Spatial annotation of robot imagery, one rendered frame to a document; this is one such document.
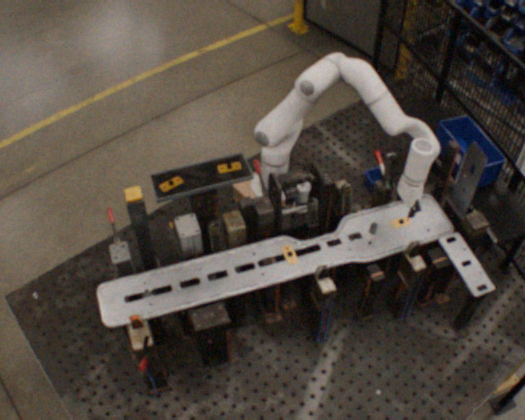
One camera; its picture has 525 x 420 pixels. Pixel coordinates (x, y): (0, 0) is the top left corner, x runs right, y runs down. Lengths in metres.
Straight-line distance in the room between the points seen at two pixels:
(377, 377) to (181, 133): 2.49
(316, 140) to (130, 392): 1.59
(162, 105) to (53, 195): 1.13
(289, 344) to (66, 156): 2.45
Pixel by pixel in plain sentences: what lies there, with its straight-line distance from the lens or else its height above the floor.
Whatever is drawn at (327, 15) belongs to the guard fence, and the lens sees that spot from 4.85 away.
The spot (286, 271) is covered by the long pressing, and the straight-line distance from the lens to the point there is 2.00.
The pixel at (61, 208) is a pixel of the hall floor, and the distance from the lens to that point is 3.73.
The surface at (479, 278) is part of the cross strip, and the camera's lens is 2.13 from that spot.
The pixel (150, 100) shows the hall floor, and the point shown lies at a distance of 4.40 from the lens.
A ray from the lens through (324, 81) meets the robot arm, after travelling 1.93.
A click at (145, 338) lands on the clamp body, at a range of 1.83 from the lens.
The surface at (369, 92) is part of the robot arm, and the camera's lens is 1.87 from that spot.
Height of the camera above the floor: 2.64
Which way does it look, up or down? 49 degrees down
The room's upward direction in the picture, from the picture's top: 1 degrees clockwise
